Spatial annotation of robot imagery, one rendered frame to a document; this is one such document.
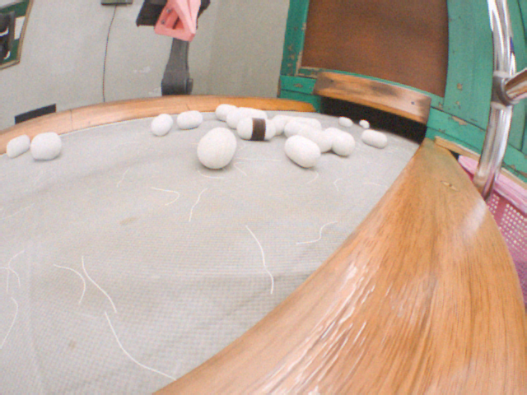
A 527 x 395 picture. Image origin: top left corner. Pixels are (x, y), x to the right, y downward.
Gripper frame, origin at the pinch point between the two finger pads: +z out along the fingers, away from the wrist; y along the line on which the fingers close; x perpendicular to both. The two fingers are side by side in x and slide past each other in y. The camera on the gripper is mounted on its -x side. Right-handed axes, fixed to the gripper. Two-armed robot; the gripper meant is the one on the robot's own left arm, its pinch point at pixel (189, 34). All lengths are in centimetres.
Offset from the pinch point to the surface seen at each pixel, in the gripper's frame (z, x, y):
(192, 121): 12.1, 3.6, -2.7
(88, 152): 13.4, 3.6, -13.4
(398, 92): 13.9, -10.4, 40.4
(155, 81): -145, 128, 76
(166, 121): 12.6, 2.5, -6.1
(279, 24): -112, 25, 139
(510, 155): 41, -30, 45
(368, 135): 21.1, -4.6, 14.1
